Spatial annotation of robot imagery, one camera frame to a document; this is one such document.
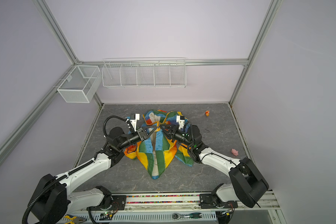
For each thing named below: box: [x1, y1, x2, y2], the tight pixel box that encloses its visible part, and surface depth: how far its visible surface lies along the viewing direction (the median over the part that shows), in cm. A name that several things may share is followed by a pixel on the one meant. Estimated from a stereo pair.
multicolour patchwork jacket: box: [124, 109, 194, 180], surface depth 85 cm
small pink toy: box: [231, 148, 239, 156], surface depth 93 cm
